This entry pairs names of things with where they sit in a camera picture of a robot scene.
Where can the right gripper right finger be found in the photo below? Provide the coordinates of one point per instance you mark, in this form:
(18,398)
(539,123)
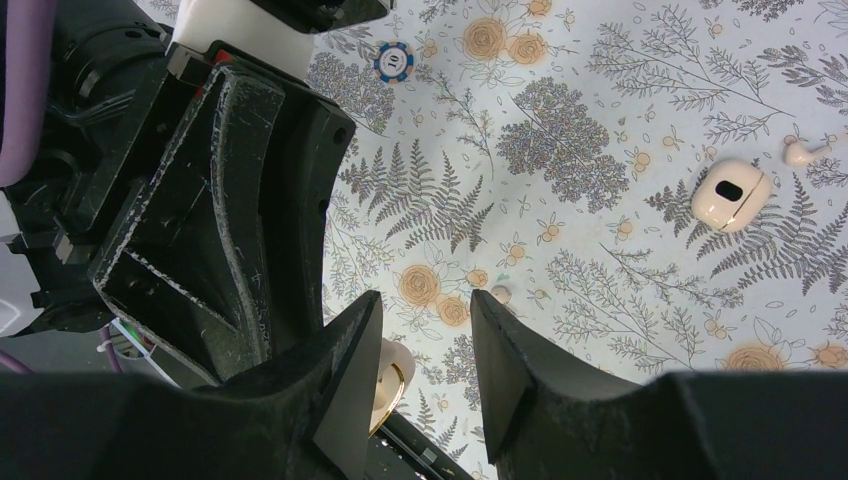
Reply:
(549,415)

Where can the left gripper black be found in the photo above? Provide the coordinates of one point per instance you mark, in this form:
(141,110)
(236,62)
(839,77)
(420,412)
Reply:
(194,213)

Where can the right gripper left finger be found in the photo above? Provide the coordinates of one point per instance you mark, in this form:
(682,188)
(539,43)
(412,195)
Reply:
(304,414)

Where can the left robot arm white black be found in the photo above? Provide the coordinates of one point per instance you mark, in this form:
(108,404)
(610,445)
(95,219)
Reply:
(181,182)

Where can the floral patterned table mat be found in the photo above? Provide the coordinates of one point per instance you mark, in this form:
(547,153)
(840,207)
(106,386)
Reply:
(554,147)

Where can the blue poker chip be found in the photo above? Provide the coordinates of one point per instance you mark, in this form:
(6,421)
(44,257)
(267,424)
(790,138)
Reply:
(393,62)

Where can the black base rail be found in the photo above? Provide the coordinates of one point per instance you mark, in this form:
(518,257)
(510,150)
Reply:
(399,451)

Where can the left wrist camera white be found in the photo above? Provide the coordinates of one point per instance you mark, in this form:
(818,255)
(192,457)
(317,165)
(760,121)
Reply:
(277,35)

